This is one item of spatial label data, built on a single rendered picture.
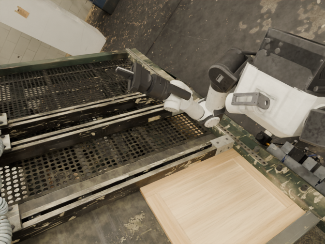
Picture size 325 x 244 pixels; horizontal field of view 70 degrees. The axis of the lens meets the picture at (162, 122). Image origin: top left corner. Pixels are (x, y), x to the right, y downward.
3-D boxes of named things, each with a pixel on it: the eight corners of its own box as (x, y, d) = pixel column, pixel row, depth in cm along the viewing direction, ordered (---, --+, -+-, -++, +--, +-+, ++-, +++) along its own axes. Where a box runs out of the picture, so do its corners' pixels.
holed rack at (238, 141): (268, 164, 114) (268, 163, 113) (263, 166, 112) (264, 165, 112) (128, 48, 222) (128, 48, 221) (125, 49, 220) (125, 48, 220)
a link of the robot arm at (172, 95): (155, 79, 95) (177, 90, 101) (149, 104, 93) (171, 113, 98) (170, 73, 85) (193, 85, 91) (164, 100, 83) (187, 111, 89)
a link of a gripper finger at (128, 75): (118, 66, 80) (134, 73, 84) (114, 71, 83) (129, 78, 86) (118, 69, 80) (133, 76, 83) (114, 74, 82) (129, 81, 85)
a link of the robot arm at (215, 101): (214, 104, 121) (224, 72, 102) (225, 123, 114) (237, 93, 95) (194, 109, 119) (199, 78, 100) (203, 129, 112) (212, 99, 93)
